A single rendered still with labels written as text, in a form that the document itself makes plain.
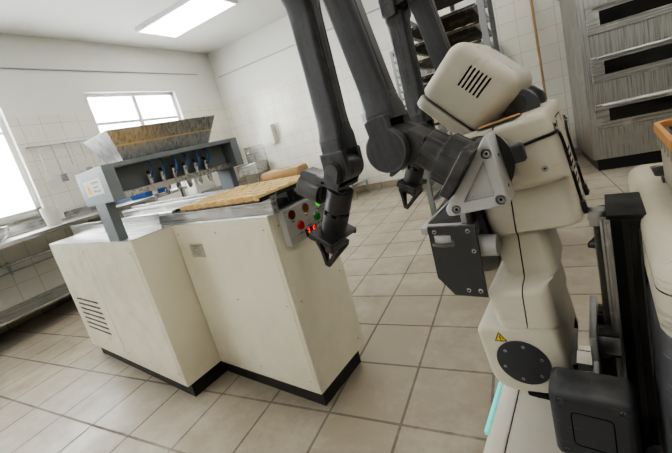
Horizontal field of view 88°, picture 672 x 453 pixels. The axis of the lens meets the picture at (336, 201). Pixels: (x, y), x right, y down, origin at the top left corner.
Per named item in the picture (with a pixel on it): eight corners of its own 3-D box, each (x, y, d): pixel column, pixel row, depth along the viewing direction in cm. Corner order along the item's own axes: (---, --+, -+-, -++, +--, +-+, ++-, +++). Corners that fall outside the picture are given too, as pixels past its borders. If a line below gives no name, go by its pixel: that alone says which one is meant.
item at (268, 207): (82, 232, 245) (78, 223, 244) (86, 231, 248) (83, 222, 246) (275, 215, 122) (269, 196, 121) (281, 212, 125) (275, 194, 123)
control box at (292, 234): (286, 247, 130) (275, 212, 128) (324, 224, 149) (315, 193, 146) (293, 247, 128) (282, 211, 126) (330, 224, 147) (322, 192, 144)
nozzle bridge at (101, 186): (101, 242, 172) (73, 175, 165) (221, 198, 227) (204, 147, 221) (129, 241, 151) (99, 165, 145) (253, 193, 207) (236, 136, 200)
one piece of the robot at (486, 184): (516, 195, 57) (494, 129, 55) (510, 204, 53) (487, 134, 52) (457, 207, 63) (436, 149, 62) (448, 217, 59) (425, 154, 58)
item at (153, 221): (74, 235, 242) (69, 225, 240) (74, 235, 242) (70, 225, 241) (162, 228, 163) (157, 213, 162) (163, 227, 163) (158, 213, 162)
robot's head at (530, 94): (560, 127, 72) (545, 80, 71) (555, 137, 62) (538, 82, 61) (522, 139, 76) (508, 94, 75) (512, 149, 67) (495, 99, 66)
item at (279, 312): (224, 375, 182) (165, 214, 165) (271, 336, 209) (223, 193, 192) (327, 414, 139) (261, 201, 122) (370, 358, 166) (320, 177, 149)
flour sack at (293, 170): (260, 184, 563) (258, 174, 560) (273, 178, 601) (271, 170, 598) (299, 175, 536) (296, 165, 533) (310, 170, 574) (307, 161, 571)
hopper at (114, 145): (94, 171, 170) (83, 142, 168) (194, 149, 213) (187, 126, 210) (118, 161, 152) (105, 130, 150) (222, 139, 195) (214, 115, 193)
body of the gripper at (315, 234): (307, 239, 77) (311, 210, 74) (334, 223, 85) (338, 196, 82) (331, 252, 74) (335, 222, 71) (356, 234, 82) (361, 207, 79)
